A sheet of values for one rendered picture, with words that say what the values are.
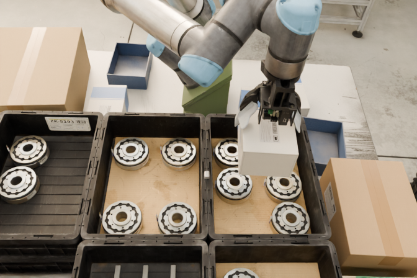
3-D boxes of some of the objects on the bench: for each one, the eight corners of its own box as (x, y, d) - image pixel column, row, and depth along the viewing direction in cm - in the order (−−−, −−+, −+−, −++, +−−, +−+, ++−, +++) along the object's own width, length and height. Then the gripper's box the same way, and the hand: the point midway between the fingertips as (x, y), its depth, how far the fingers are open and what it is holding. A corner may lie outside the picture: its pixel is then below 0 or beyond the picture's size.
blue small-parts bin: (296, 128, 147) (301, 115, 142) (337, 134, 146) (342, 121, 141) (296, 172, 134) (301, 161, 129) (341, 179, 133) (347, 167, 128)
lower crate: (24, 156, 133) (12, 133, 124) (114, 157, 135) (109, 134, 126) (-18, 275, 107) (-36, 258, 98) (95, 275, 109) (87, 258, 99)
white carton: (97, 101, 151) (93, 84, 144) (129, 102, 152) (126, 85, 145) (87, 143, 138) (82, 126, 131) (122, 143, 139) (119, 126, 132)
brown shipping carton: (316, 185, 131) (330, 157, 119) (381, 188, 132) (402, 161, 120) (332, 277, 112) (350, 254, 100) (409, 280, 112) (436, 259, 100)
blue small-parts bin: (118, 54, 169) (116, 41, 164) (152, 57, 170) (152, 44, 164) (108, 87, 156) (106, 74, 151) (146, 90, 157) (145, 77, 151)
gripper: (234, 82, 73) (224, 147, 88) (337, 89, 74) (311, 152, 89) (233, 53, 79) (224, 118, 94) (329, 59, 79) (306, 123, 94)
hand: (265, 125), depth 93 cm, fingers closed on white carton, 13 cm apart
